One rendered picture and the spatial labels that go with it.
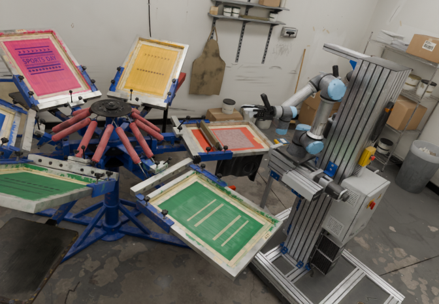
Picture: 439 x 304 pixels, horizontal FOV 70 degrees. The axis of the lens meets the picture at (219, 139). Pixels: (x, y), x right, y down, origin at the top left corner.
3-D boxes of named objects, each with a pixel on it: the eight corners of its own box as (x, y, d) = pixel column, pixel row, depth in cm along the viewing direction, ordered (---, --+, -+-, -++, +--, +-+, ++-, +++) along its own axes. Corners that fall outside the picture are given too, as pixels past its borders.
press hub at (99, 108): (129, 211, 325) (133, 91, 258) (135, 240, 296) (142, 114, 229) (89, 218, 309) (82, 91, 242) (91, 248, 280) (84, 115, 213)
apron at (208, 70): (219, 93, 505) (230, 27, 452) (220, 95, 499) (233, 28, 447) (187, 93, 483) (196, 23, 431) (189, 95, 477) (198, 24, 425)
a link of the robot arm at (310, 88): (321, 65, 208) (263, 110, 216) (330, 70, 199) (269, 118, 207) (327, 76, 215) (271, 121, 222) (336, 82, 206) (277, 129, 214)
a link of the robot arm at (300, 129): (302, 136, 240) (308, 121, 233) (311, 146, 229) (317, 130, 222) (289, 136, 236) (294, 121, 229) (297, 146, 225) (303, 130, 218)
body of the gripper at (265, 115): (256, 121, 191) (274, 121, 194) (259, 107, 187) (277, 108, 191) (251, 116, 197) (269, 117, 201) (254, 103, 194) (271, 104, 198)
